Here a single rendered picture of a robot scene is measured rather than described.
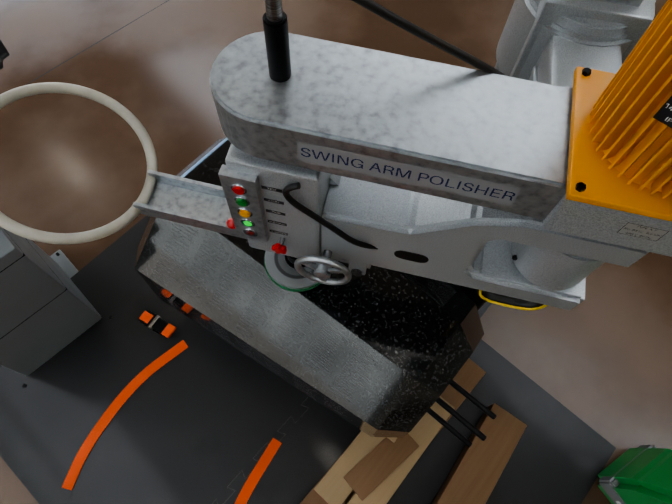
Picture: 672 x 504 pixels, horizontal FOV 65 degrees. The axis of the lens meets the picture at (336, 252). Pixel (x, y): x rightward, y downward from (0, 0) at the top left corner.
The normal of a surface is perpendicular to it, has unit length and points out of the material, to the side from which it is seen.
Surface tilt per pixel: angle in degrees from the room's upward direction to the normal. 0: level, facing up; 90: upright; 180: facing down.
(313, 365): 45
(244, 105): 0
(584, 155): 0
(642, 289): 0
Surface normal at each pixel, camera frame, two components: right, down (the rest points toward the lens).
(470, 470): 0.03, -0.41
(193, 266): -0.41, 0.21
